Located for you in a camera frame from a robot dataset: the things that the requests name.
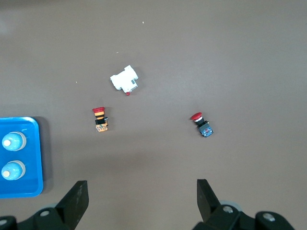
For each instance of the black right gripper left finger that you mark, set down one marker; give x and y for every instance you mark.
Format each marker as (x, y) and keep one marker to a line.
(76, 203)

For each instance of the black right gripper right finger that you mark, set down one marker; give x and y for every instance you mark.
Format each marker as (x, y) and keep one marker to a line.
(206, 203)

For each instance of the light blue dome bell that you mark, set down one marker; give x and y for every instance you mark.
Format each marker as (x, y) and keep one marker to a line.
(14, 142)
(14, 170)

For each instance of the blue plastic tray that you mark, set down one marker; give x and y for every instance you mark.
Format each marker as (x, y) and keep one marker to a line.
(32, 182)

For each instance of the red mushroom push button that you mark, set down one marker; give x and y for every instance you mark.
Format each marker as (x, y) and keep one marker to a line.
(204, 127)

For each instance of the orange emergency stop button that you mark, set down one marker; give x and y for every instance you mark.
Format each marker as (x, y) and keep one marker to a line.
(100, 118)

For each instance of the white circuit breaker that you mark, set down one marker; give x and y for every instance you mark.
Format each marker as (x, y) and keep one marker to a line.
(122, 80)

